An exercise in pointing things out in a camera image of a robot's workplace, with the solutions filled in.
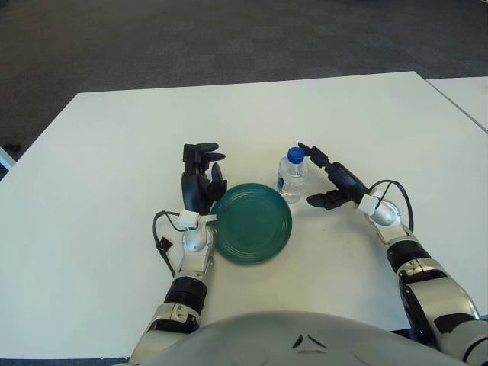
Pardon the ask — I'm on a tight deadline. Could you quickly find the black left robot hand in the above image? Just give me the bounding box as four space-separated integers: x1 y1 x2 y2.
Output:
181 142 229 215

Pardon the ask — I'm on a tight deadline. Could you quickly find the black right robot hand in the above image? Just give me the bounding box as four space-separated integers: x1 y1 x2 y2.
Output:
297 142 370 210

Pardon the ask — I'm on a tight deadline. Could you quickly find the clear bottle with blue cap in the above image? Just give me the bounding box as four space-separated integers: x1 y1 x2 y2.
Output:
277 146 308 204

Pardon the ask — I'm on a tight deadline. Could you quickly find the green round plate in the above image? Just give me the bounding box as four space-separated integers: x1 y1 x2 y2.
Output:
210 183 294 267

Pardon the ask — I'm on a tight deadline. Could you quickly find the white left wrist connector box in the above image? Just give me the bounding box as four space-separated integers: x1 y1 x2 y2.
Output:
178 210 199 230

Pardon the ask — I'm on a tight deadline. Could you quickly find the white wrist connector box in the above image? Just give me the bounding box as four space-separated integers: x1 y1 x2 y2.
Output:
358 194 380 214
178 210 199 230

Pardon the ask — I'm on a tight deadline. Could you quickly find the white right wrist connector box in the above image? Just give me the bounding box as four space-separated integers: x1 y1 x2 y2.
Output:
358 194 380 214

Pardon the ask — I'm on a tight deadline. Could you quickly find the grey robot torso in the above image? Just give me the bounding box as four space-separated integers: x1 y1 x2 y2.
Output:
102 310 474 366

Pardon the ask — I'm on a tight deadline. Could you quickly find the white furniture edge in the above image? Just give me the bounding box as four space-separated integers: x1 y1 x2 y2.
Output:
0 144 18 184

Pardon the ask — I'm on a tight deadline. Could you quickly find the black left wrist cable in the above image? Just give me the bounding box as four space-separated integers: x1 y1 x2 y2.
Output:
152 210 184 278

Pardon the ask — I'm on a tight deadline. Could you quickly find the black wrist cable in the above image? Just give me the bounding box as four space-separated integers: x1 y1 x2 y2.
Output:
368 180 415 233
152 210 184 278

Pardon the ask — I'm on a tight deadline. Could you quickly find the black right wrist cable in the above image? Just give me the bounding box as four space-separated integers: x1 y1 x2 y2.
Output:
368 180 415 233

